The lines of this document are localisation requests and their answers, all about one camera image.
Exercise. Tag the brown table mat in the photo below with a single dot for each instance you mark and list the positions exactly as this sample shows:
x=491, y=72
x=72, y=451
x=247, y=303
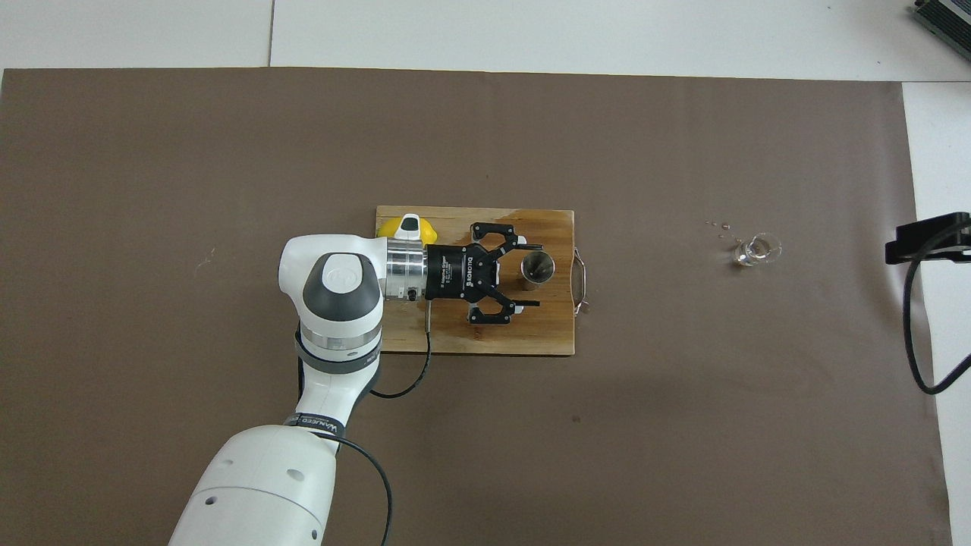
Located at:
x=683, y=455

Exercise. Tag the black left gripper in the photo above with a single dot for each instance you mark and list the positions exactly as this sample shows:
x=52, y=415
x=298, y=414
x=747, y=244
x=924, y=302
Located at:
x=455, y=271

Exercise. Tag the yellow lemon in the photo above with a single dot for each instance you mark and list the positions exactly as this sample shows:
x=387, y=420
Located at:
x=388, y=227

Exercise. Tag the steel double jigger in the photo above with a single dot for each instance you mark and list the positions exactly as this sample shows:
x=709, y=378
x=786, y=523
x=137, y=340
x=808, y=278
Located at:
x=537, y=269

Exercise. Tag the dark device top corner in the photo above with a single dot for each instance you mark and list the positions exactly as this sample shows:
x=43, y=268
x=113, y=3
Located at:
x=944, y=17

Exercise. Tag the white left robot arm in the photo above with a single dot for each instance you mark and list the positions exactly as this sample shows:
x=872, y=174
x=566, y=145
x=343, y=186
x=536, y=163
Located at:
x=258, y=485

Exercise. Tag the small clear glass cup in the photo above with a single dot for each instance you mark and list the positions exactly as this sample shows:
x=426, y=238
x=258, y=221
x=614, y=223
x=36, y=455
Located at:
x=755, y=250

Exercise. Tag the wooden cutting board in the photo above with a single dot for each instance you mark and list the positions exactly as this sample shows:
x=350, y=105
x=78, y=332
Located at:
x=546, y=334

